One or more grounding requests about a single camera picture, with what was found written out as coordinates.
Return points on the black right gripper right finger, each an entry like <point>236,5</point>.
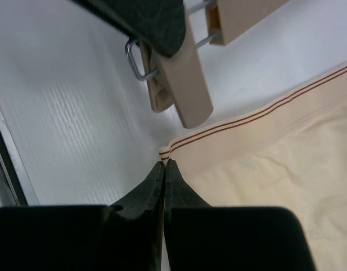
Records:
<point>199,236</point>

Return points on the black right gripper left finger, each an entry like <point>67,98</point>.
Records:
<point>126,235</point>

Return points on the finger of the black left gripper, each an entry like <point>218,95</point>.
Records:
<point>159,23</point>

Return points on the wooden clip hanger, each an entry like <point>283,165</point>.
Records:
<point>180,80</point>

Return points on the beige underwear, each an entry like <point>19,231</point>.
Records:
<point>290,153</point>

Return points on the aluminium mounting rail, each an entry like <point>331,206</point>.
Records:
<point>17,181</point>

